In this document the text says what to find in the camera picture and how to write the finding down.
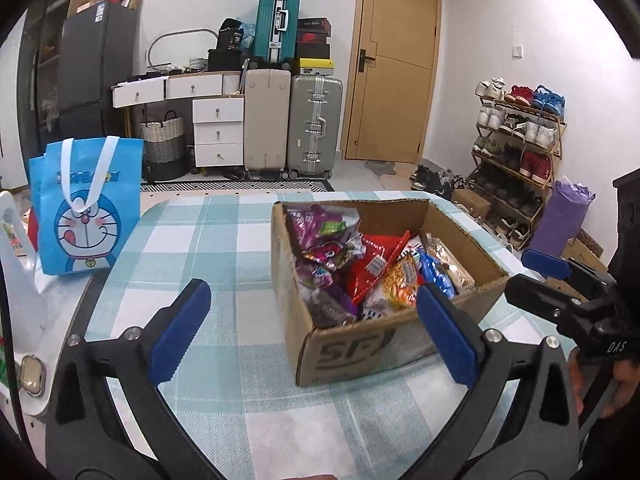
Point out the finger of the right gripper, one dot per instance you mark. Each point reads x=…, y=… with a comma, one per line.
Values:
x=546, y=265
x=540, y=299

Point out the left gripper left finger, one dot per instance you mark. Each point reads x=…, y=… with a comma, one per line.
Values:
x=107, y=418

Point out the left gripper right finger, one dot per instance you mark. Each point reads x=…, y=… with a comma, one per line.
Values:
x=517, y=420

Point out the white red snack bag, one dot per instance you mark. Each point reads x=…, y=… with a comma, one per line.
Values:
x=460, y=278

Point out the blue cookie snack pack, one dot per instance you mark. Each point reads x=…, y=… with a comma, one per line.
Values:
x=432, y=272

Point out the orange noodle snack bag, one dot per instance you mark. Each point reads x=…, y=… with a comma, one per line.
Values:
x=395, y=292

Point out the red chip bag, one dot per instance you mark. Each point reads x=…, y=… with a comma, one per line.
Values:
x=379, y=253

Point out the purple candy bag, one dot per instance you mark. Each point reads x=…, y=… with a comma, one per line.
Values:
x=327, y=242

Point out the person's right hand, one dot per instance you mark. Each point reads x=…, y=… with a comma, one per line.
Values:
x=625, y=373

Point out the person's left hand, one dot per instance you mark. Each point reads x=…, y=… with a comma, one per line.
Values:
x=314, y=477

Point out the purple rolled mat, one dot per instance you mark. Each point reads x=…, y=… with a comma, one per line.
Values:
x=562, y=218

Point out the small cardboard box on floor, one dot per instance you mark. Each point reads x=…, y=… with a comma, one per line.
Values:
x=475, y=205

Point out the plaid teal tablecloth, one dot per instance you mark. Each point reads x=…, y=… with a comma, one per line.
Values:
x=234, y=391

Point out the white plastic chair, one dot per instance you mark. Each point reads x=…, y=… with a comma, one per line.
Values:
x=28, y=309

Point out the wooden shoe rack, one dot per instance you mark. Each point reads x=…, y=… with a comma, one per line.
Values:
x=517, y=149

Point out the brown SF cardboard box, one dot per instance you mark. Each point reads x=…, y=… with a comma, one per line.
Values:
x=322, y=355

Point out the blue Doraemon tote bag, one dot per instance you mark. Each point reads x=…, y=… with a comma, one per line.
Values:
x=86, y=194

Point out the woven laundry basket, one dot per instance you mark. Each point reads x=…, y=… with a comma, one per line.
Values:
x=164, y=151

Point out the wooden door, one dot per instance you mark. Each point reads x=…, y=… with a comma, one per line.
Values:
x=391, y=79

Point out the silver grey suitcase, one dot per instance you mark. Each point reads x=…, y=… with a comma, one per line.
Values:
x=313, y=125

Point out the stacked shoe boxes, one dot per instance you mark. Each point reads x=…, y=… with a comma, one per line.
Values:
x=313, y=49

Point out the white drawer desk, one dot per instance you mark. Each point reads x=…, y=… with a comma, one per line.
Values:
x=217, y=111

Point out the beige suitcase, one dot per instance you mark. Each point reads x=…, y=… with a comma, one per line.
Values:
x=267, y=98

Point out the dark glass cabinet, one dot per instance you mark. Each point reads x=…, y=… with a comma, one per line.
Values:
x=38, y=116

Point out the teal suitcase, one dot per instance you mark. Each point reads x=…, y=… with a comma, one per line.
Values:
x=275, y=33

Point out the black refrigerator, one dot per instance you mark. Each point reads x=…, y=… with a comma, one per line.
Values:
x=97, y=52

